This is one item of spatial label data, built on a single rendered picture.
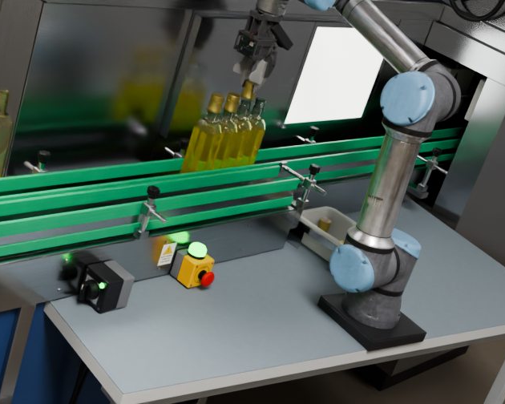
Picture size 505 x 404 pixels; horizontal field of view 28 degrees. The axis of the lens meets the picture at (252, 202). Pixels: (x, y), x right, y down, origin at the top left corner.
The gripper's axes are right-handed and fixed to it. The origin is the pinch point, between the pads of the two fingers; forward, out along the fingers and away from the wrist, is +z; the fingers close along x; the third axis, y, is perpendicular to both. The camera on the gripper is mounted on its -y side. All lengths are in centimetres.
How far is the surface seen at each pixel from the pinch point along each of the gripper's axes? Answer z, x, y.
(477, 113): 7, 13, -103
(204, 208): 26.5, 13.7, 19.7
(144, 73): 2.9, -14.6, 23.8
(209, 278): 39, 26, 25
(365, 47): -6, -12, -64
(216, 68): 0.5, -11.8, 1.6
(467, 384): 118, 33, -149
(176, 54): -2.3, -14.7, 14.5
